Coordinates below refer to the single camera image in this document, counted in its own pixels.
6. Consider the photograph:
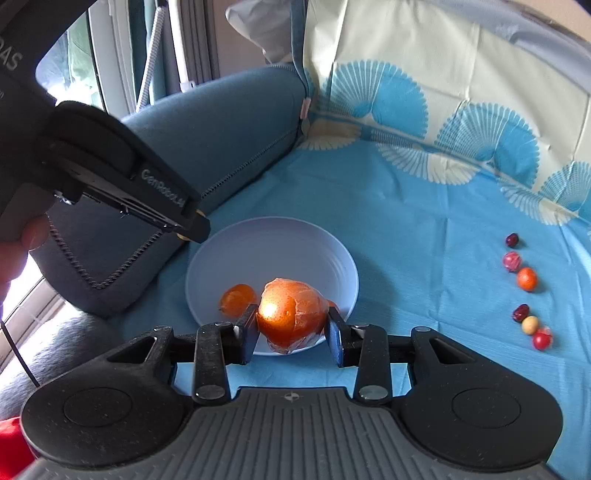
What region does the pale blue round plate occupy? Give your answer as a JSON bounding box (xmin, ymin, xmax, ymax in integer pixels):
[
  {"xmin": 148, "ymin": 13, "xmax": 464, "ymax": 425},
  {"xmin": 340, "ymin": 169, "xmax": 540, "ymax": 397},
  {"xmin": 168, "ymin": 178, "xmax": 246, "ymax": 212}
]
[{"xmin": 185, "ymin": 218, "xmax": 360, "ymax": 356}]

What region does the thin black cable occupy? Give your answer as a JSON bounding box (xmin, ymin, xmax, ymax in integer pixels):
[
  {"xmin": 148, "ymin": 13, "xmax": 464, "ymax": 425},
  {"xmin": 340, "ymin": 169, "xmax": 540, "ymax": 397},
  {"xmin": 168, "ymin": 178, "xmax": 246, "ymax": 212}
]
[{"xmin": 0, "ymin": 320, "xmax": 40, "ymax": 386}]

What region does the striped white hose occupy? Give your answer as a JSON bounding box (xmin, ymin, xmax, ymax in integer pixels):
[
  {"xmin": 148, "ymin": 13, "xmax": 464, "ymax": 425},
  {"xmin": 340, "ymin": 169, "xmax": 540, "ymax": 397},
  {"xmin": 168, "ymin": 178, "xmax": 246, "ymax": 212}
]
[{"xmin": 136, "ymin": 4, "xmax": 167, "ymax": 112}]

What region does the plastic-wrapped orange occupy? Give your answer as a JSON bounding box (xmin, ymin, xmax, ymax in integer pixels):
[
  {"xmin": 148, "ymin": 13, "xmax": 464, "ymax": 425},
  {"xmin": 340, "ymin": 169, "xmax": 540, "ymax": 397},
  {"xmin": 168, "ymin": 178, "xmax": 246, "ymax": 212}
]
[{"xmin": 256, "ymin": 277, "xmax": 329, "ymax": 355}]

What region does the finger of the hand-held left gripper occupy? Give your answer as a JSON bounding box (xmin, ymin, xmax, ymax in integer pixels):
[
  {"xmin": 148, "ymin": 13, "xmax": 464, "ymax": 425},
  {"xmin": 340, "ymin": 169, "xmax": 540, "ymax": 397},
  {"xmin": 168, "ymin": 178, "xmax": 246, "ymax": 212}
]
[{"xmin": 53, "ymin": 187, "xmax": 212, "ymax": 244}]

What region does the blue fabric sofa armrest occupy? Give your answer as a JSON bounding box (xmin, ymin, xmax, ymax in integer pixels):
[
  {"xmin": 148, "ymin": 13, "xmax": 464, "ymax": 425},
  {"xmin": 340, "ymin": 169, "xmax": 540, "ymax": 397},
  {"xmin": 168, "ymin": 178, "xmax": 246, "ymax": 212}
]
[{"xmin": 34, "ymin": 62, "xmax": 310, "ymax": 319}]

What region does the glossy orange tangerine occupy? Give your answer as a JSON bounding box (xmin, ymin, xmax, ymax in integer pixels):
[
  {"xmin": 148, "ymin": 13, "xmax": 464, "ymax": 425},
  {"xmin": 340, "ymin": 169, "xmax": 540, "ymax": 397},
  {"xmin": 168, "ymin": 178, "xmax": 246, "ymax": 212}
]
[{"xmin": 218, "ymin": 283, "xmax": 257, "ymax": 317}]

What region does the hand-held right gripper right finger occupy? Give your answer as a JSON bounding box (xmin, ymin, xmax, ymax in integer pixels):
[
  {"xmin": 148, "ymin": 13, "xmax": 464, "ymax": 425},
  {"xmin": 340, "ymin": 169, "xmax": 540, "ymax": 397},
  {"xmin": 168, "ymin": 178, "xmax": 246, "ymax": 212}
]
[{"xmin": 324, "ymin": 307, "xmax": 469, "ymax": 401}]

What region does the blue fan-print cloth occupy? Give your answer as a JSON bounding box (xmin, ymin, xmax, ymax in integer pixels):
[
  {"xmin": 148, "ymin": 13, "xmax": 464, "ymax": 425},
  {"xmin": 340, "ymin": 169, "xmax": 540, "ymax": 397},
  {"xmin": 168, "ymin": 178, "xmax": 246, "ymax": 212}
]
[{"xmin": 108, "ymin": 0, "xmax": 591, "ymax": 480}]

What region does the teal curtain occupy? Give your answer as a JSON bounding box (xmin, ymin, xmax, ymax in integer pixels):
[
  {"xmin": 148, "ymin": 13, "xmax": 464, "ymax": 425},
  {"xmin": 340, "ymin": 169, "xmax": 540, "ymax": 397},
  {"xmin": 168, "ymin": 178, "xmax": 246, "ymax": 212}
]
[{"xmin": 128, "ymin": 0, "xmax": 160, "ymax": 104}]

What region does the white window frame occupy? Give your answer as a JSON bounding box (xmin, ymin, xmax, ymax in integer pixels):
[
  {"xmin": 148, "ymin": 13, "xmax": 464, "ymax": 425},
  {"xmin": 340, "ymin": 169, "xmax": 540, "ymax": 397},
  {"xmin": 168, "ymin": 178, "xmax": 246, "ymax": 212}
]
[{"xmin": 85, "ymin": 0, "xmax": 220, "ymax": 116}]

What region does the red object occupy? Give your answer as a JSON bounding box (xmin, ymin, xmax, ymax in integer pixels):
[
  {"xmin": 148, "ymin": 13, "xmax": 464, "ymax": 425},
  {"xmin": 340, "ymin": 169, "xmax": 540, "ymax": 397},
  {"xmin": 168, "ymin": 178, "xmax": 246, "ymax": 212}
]
[{"xmin": 0, "ymin": 415, "xmax": 35, "ymax": 480}]

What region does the person's left hand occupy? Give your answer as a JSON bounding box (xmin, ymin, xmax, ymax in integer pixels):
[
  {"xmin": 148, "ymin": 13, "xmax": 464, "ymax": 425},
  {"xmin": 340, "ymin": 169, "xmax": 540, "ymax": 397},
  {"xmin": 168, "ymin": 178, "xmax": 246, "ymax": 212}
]
[{"xmin": 0, "ymin": 216, "xmax": 51, "ymax": 303}]

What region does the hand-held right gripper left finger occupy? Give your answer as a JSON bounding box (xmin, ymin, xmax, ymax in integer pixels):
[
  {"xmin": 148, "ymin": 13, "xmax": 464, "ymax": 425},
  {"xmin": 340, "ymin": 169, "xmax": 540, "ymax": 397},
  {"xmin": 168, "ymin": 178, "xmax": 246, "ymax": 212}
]
[{"xmin": 105, "ymin": 305, "xmax": 260, "ymax": 401}]

